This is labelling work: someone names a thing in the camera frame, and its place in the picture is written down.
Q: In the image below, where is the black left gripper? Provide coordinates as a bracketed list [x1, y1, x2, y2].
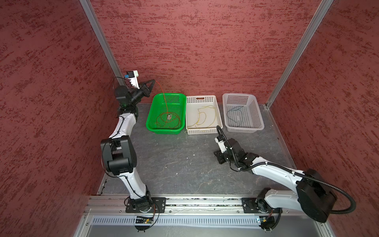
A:
[129, 78, 155, 105]

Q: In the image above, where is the yellow wire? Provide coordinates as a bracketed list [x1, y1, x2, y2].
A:
[188, 104, 215, 128]
[207, 106, 217, 127]

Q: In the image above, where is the dark green wire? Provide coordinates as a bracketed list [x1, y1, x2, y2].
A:
[226, 106, 244, 119]

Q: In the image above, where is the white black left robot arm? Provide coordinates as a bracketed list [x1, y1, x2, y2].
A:
[100, 80, 156, 213]

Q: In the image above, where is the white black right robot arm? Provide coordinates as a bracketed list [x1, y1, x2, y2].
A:
[214, 136, 337, 223]

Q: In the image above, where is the green plastic basket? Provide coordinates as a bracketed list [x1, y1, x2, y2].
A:
[146, 93, 187, 135]

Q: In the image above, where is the cream perforated basket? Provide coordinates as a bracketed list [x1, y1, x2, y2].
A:
[186, 95, 223, 135]

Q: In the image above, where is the translucent white slotted basket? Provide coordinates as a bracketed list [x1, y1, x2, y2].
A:
[223, 93, 265, 133]

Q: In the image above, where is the right small circuit board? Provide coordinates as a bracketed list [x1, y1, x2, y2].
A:
[260, 216, 275, 231]

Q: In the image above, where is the small circuit board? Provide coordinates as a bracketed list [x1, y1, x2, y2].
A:
[260, 216, 275, 231]
[135, 216, 155, 225]

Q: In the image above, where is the left small circuit board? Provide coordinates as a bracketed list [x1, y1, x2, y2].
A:
[135, 216, 155, 225]

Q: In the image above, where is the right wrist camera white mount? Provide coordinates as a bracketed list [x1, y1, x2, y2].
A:
[215, 137, 227, 154]

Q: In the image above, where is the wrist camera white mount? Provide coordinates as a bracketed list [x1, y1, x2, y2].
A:
[215, 137, 227, 154]
[124, 70, 140, 89]

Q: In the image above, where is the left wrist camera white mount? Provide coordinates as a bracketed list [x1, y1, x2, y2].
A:
[124, 70, 140, 89]

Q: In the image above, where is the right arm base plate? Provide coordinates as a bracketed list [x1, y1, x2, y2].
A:
[241, 197, 279, 215]

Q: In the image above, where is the white slotted cable duct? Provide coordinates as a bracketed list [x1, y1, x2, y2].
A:
[91, 215, 260, 229]

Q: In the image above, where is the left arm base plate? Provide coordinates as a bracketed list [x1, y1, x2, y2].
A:
[125, 197, 167, 214]

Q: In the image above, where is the aluminium corner post left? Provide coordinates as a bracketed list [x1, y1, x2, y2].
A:
[80, 0, 134, 92]

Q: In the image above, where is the aluminium corner post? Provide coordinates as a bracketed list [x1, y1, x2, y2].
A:
[265, 0, 334, 110]
[80, 0, 134, 92]

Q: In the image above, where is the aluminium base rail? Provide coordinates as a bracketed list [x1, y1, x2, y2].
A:
[74, 195, 335, 237]

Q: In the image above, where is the black corrugated cable conduit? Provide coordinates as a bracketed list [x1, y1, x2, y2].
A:
[216, 125, 357, 214]

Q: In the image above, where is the aluminium corner post right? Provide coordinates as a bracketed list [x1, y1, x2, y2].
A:
[265, 0, 334, 110]

